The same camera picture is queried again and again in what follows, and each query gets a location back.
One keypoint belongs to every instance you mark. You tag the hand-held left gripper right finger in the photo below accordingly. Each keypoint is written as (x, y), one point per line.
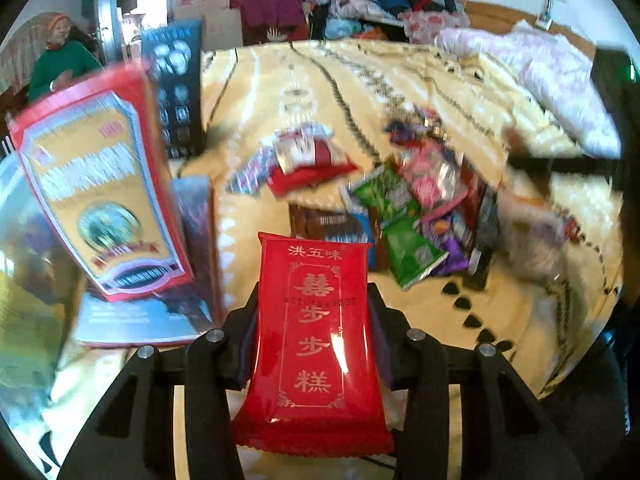
(381, 332)

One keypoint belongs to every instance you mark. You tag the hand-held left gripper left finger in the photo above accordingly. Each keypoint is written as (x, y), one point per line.
(247, 345)

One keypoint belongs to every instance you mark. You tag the wicker chair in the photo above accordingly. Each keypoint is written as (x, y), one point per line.
(20, 45)

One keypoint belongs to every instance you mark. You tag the clear plastic bag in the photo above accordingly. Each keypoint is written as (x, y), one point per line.
(30, 285)

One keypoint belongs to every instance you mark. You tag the red-brown wafer packet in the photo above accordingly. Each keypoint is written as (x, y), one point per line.
(325, 225)

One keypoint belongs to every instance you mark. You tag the wooden bed board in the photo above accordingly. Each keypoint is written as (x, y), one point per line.
(505, 17)

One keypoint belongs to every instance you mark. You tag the purple snack packet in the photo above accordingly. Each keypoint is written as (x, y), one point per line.
(452, 242)

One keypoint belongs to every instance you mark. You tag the silver blue striped packet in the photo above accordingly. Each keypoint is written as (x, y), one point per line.
(250, 172)

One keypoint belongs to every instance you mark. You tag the pink white quilt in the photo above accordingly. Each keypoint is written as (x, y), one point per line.
(540, 60)

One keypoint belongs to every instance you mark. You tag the tall red gift box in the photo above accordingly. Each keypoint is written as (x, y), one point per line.
(95, 185)

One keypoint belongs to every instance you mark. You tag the dark blue printed box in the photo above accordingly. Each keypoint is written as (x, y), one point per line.
(175, 75)

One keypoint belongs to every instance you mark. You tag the pink snack packet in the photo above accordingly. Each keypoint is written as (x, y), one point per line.
(427, 177)

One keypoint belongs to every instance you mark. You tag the maroon garment white logo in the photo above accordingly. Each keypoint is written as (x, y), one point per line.
(270, 10)

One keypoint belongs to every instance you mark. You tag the red snack packet gold print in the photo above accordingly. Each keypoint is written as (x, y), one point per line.
(310, 340)

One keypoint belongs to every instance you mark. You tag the cardboard box red print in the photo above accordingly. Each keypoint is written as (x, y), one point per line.
(210, 10)

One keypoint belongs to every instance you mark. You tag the green snack packet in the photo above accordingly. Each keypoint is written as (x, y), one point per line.
(385, 190)
(410, 252)

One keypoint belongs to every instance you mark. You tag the yellow printed blanket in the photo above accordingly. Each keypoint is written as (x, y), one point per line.
(310, 85)

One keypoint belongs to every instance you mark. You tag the red packet white label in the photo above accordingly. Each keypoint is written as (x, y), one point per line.
(305, 160)

